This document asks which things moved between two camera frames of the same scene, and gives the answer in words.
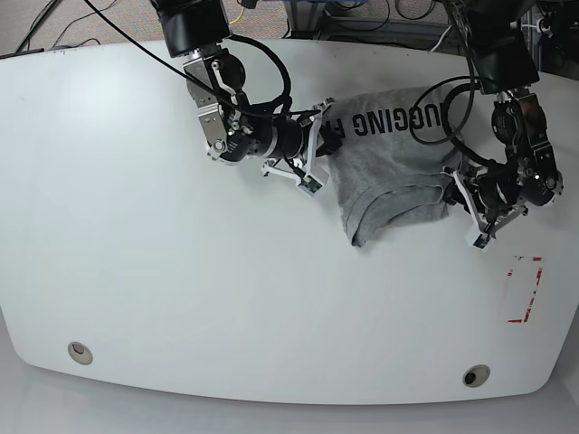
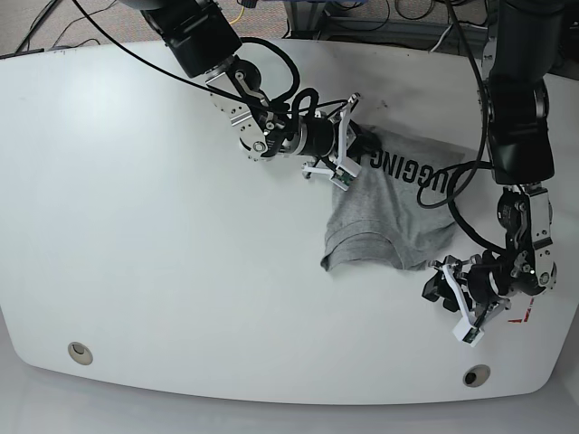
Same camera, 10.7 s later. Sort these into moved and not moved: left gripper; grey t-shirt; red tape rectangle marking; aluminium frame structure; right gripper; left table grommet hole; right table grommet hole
Moved: left gripper; right gripper; grey t-shirt
Not moved: left table grommet hole; right table grommet hole; aluminium frame structure; red tape rectangle marking
